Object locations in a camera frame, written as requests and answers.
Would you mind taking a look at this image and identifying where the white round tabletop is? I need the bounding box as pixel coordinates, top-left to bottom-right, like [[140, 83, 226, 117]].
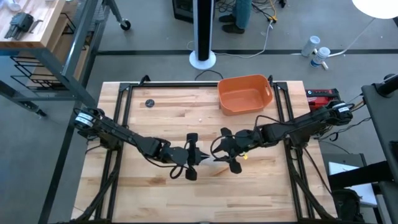
[[351, 0, 398, 20]]

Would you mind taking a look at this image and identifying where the plain white canister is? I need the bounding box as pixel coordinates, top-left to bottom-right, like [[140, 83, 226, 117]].
[[300, 35, 321, 58]]

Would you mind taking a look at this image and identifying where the person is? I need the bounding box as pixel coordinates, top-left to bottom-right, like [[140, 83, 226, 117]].
[[218, 0, 253, 35]]

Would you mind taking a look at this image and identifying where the dark grey side table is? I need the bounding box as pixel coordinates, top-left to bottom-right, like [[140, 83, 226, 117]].
[[360, 73, 398, 224]]

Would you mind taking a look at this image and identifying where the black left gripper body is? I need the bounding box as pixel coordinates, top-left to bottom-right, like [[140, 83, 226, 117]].
[[185, 132, 203, 182]]

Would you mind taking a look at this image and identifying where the black tool set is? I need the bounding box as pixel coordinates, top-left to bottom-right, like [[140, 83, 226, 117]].
[[3, 12, 35, 41]]

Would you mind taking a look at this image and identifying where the black white tower fan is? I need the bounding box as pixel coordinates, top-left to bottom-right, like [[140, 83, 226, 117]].
[[188, 0, 217, 70]]

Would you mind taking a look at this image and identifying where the white paper sheet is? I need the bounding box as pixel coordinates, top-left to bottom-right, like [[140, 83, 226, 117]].
[[328, 161, 379, 208]]

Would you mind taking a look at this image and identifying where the black wire rack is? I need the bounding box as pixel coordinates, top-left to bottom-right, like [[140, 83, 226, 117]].
[[10, 12, 77, 91]]

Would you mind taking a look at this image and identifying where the white canister with blue label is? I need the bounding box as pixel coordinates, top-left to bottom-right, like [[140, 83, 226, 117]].
[[310, 47, 331, 68]]

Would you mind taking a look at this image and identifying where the black aluminium table frame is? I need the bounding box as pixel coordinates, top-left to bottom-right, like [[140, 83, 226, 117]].
[[58, 81, 340, 224]]

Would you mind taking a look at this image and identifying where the grey steel bench frame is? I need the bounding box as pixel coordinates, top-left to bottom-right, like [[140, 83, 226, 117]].
[[0, 0, 132, 121]]

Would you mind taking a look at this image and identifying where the wooden workbench top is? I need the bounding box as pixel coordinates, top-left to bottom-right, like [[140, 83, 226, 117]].
[[0, 0, 67, 50]]

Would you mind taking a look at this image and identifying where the black box on floor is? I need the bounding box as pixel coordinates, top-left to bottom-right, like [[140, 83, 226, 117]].
[[172, 0, 195, 24]]

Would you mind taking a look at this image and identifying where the red black tool case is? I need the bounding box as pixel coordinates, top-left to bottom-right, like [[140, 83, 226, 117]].
[[305, 88, 341, 110]]

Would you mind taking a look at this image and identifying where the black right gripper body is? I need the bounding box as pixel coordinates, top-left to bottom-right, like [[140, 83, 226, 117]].
[[220, 126, 262, 175]]

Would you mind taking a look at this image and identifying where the yellow floor cable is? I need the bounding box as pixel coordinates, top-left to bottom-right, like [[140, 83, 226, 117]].
[[267, 0, 279, 23]]

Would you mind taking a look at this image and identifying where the black cable loop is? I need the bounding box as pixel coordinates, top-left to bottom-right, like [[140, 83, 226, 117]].
[[194, 69, 224, 82]]

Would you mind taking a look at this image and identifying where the orange plastic basket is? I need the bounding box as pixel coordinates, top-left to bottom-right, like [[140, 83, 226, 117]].
[[217, 73, 274, 117]]

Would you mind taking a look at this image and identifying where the black bag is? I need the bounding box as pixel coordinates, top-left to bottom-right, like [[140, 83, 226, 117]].
[[331, 188, 366, 224]]

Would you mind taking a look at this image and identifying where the tangle of black cables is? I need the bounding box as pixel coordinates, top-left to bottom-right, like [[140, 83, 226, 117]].
[[215, 0, 282, 23]]

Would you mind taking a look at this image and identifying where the white floor cable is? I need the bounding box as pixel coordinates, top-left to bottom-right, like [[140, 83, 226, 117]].
[[186, 20, 275, 59]]

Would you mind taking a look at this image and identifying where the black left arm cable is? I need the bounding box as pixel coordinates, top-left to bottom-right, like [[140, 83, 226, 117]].
[[169, 164, 185, 180]]

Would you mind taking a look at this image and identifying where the white power cord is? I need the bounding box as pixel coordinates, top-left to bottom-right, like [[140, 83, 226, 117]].
[[290, 17, 379, 71]]

